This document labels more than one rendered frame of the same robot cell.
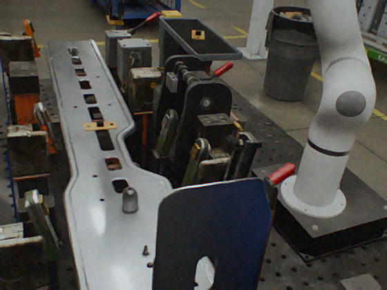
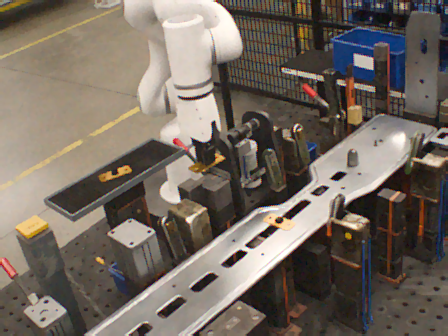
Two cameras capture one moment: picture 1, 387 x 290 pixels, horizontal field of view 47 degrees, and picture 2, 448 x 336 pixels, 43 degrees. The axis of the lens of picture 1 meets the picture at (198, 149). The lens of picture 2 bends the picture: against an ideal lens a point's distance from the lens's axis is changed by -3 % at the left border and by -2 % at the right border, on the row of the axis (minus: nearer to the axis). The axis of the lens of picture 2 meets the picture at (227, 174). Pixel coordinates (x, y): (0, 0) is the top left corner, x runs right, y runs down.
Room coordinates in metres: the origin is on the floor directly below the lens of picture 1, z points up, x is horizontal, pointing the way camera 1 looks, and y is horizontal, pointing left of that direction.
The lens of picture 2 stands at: (1.47, 1.38, 1.89)
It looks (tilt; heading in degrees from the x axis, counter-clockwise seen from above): 31 degrees down; 252
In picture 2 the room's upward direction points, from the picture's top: 9 degrees counter-clockwise
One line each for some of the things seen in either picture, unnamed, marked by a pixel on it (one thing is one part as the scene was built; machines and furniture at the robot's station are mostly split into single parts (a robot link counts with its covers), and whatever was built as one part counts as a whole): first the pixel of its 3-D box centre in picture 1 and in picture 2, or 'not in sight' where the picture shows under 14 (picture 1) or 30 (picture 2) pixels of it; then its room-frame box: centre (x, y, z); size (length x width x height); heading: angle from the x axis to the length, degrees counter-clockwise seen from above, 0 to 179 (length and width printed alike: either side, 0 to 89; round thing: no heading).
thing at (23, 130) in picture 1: (34, 189); (350, 272); (0.86, 0.39, 0.87); 0.12 x 0.09 x 0.35; 114
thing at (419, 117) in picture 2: not in sight; (419, 151); (0.31, -0.02, 0.85); 0.12 x 0.03 x 0.30; 114
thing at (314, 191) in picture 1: (320, 171); (183, 167); (1.06, -0.35, 0.89); 0.19 x 0.19 x 0.18
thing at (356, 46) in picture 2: not in sight; (377, 56); (0.26, -0.34, 1.10); 0.30 x 0.17 x 0.13; 108
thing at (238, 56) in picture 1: (197, 36); (116, 175); (1.33, 0.04, 1.16); 0.37 x 0.14 x 0.02; 24
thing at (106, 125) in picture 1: (99, 124); (279, 220); (0.99, 0.26, 1.01); 0.08 x 0.04 x 0.01; 114
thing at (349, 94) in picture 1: (341, 110); (183, 109); (1.02, -0.35, 1.10); 0.19 x 0.12 x 0.24; 170
